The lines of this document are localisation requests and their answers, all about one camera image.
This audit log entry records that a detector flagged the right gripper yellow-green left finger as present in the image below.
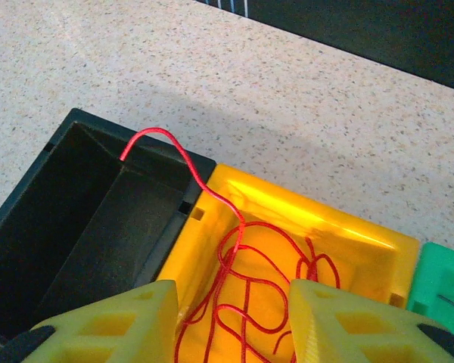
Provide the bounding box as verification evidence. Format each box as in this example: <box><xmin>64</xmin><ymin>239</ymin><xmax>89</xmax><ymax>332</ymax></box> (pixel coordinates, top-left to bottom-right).
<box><xmin>0</xmin><ymin>278</ymin><xmax>181</xmax><ymax>363</ymax></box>

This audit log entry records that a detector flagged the right gripper yellow-green right finger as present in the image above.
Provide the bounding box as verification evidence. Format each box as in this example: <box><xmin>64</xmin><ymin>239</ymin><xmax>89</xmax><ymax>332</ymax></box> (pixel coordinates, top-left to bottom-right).
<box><xmin>287</xmin><ymin>278</ymin><xmax>454</xmax><ymax>363</ymax></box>

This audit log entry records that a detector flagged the thin red cable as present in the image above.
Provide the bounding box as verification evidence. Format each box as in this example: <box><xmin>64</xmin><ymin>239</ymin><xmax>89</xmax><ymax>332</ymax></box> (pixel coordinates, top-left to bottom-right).
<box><xmin>120</xmin><ymin>127</ymin><xmax>341</xmax><ymax>363</ymax></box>

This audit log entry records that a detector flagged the yellow plastic bin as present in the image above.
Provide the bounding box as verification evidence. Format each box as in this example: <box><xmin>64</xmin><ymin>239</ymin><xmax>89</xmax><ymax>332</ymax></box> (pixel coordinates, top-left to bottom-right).
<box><xmin>157</xmin><ymin>163</ymin><xmax>421</xmax><ymax>363</ymax></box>

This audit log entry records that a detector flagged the green plastic bin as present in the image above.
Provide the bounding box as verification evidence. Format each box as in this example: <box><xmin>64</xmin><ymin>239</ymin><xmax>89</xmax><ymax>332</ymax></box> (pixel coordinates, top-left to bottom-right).
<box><xmin>406</xmin><ymin>241</ymin><xmax>454</xmax><ymax>336</ymax></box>

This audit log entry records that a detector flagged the black plastic bin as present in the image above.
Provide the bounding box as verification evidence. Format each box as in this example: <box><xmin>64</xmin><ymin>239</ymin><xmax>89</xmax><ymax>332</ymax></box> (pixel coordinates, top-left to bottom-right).
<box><xmin>0</xmin><ymin>107</ymin><xmax>217</xmax><ymax>341</ymax></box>

